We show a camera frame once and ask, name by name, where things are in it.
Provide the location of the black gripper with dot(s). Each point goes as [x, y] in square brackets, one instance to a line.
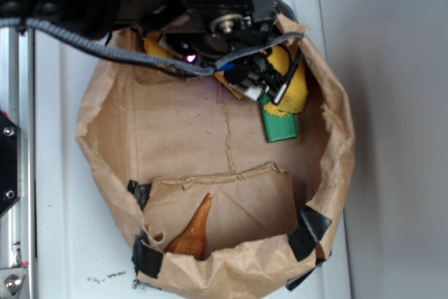
[203, 33]

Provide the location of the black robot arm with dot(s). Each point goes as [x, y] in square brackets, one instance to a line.
[78, 23]

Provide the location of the yellow cloth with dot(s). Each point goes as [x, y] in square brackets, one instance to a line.
[282, 60]

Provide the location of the green rectangular block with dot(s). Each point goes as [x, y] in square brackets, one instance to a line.
[277, 128]

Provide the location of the brown paper bag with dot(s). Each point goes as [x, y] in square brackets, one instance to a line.
[258, 188]

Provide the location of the brown pointed seashell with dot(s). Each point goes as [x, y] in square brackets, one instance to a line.
[193, 240]

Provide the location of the black tape piece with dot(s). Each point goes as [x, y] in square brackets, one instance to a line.
[311, 227]
[145, 258]
[292, 284]

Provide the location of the black tape piece left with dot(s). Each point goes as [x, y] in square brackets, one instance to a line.
[145, 258]

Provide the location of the black tape piece lower right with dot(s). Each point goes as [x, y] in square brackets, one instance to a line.
[292, 284]

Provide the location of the aluminium frame rail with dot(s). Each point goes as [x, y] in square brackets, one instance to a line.
[18, 233]

